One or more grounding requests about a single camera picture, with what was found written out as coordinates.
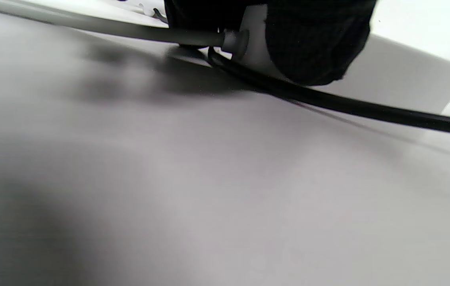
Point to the white power strip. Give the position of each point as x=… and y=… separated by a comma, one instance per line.
x=407, y=71

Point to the person's left hand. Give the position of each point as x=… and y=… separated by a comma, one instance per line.
x=312, y=43

